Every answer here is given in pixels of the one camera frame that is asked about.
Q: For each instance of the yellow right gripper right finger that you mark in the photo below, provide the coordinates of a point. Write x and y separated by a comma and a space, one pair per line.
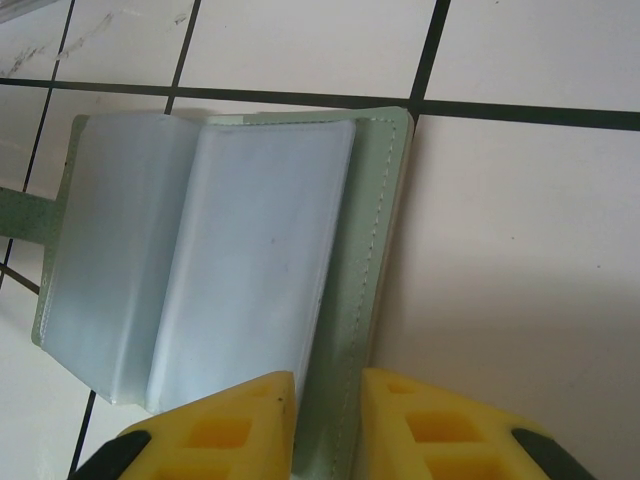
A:
440, 435

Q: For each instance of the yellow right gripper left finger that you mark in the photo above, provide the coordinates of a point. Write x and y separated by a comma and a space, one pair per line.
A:
215, 435

